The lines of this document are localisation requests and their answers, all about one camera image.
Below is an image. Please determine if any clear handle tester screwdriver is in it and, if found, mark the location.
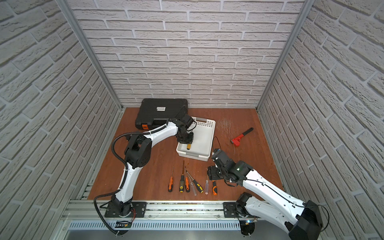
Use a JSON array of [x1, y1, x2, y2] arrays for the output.
[[205, 176, 209, 195]]

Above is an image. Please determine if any orange handle screwdriver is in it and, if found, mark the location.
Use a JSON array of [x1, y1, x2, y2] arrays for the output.
[[183, 167, 190, 193]]

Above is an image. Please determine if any aluminium corner post left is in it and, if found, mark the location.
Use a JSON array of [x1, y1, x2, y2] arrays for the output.
[[56, 0, 124, 111]]

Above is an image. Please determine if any black plastic tool case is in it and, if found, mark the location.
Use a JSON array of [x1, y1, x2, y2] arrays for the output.
[[135, 98, 188, 130]]

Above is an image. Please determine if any clear handle small screwdriver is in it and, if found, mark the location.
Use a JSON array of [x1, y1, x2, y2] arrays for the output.
[[187, 173, 197, 196]]

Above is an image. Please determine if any orange black screwdriver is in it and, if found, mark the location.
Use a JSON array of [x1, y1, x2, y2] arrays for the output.
[[168, 168, 174, 192], [212, 180, 218, 196]]

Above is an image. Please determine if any white perforated plastic bin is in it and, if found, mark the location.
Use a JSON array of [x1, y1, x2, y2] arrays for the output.
[[177, 117, 216, 162]]

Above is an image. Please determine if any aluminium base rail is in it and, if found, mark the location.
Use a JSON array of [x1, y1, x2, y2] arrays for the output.
[[54, 198, 302, 237]]

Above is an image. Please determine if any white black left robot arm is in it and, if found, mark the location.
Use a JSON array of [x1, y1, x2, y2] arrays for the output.
[[108, 115, 197, 217]]

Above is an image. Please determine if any aluminium corner post right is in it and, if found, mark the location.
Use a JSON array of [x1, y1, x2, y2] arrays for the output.
[[256, 0, 315, 112]]

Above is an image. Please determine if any black corrugated cable conduit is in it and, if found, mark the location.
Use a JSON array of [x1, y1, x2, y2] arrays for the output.
[[93, 131, 142, 236]]

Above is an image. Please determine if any black yellow long screwdriver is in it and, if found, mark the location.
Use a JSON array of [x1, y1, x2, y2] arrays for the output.
[[179, 161, 185, 193]]

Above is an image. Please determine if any red pipe wrench black handle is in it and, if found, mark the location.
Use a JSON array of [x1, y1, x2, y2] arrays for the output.
[[231, 128, 254, 147]]

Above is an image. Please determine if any aluminium corner post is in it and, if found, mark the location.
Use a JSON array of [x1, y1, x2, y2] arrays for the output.
[[56, 0, 124, 111], [256, 0, 315, 112]]

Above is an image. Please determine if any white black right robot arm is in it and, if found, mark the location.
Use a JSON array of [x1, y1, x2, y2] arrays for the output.
[[207, 149, 328, 240]]

